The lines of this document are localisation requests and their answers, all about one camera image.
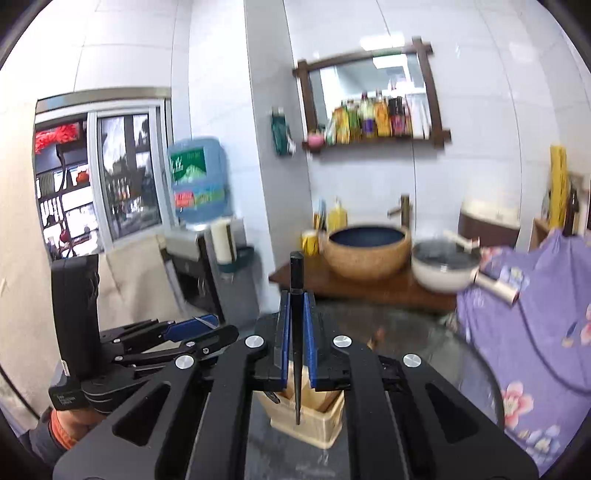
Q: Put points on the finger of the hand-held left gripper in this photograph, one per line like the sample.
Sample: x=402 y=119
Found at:
x=212 y=341
x=184 y=326

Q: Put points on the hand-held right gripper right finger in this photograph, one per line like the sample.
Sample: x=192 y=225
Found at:
x=308 y=341

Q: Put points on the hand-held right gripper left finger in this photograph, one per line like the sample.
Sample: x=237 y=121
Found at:
x=286 y=341

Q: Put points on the black chopstick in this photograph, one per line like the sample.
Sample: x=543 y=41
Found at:
x=297 y=277

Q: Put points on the cream plastic utensil holder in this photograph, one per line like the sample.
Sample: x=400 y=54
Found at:
x=304 y=429

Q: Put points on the person's left forearm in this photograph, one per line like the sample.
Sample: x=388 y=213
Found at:
x=46 y=443

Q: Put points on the person's left hand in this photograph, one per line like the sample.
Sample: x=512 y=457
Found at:
x=87 y=419

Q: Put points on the grey water dispenser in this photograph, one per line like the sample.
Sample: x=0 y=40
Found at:
x=194 y=267

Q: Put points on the teal cup holder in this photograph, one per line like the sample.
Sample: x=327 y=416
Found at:
x=242 y=263

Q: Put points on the white paper cup stack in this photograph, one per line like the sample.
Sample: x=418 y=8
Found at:
x=223 y=240

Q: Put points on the yellow mug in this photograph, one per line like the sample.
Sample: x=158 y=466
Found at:
x=310 y=242

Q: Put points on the woven pattern sink basin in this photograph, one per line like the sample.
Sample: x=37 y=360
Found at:
x=364 y=258

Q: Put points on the yellow soap bottle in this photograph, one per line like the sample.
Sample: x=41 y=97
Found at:
x=337 y=217

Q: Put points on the window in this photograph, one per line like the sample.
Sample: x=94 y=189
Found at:
x=124 y=175

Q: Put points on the cream pan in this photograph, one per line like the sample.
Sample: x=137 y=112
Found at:
x=438 y=279

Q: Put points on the blue water jug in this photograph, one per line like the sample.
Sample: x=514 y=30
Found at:
x=198 y=180

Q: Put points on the glass pan lid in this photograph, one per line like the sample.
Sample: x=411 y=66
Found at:
x=443 y=256

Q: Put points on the brass faucet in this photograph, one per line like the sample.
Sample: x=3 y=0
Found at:
x=400 y=210

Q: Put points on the white rice paddle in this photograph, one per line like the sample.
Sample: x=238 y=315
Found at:
x=461 y=240

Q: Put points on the pink bowl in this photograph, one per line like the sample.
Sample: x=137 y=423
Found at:
x=316 y=139

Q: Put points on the brown white rice cooker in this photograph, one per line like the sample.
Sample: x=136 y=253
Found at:
x=489 y=226

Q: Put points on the yellow seasoning pouch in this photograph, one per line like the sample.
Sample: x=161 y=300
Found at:
x=339 y=127

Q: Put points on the purple floral cloth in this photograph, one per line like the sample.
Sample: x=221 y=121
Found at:
x=531 y=332

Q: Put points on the green yellow bottle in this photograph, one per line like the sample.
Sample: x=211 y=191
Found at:
x=353 y=122

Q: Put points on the purple label bottle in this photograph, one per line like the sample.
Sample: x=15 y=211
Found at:
x=367 y=120

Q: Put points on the orange label bottle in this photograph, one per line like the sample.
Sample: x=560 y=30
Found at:
x=382 y=117

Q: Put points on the dark sauce bottle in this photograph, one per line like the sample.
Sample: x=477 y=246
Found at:
x=397 y=117

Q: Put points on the wooden box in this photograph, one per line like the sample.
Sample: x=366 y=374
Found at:
x=539 y=233

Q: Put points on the wooden framed mirror shelf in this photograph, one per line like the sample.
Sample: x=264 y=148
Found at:
x=369 y=74

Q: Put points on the yellow wrap roll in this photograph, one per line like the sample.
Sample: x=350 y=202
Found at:
x=558 y=184

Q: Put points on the green wall bottle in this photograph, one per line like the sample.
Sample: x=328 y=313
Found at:
x=280 y=131

